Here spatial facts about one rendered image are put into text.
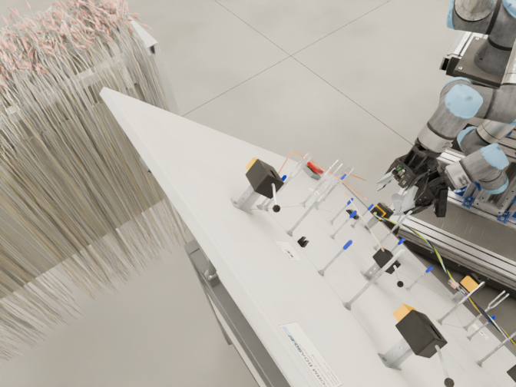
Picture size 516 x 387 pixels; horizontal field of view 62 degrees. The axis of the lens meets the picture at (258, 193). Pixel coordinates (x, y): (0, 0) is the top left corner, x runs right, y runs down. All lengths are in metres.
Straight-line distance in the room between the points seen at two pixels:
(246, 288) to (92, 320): 2.00
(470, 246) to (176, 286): 1.55
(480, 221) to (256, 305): 2.04
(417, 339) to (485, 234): 1.80
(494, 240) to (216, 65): 2.36
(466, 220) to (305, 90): 1.51
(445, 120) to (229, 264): 0.66
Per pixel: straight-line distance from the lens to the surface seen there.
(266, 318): 0.58
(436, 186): 1.39
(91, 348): 2.51
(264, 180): 0.75
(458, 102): 1.07
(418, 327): 0.72
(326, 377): 0.59
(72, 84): 1.34
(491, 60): 1.74
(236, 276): 0.60
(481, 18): 1.63
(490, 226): 2.53
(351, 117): 3.14
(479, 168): 1.36
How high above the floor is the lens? 2.20
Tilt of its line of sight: 55 degrees down
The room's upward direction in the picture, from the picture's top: 7 degrees counter-clockwise
